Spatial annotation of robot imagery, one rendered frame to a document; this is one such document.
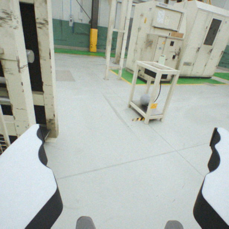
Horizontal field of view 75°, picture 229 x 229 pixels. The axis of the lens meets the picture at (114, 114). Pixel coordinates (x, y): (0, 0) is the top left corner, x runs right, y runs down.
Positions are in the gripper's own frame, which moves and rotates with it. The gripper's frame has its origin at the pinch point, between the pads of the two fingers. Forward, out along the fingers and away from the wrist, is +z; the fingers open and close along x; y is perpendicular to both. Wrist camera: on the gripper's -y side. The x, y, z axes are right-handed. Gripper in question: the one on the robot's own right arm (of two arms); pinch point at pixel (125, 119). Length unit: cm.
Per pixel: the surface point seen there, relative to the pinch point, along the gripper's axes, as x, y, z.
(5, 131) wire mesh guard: -66, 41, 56
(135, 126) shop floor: 20, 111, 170
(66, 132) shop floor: -67, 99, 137
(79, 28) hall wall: -242, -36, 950
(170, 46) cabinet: 125, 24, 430
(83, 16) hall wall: -217, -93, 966
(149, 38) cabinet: 70, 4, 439
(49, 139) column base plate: -80, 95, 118
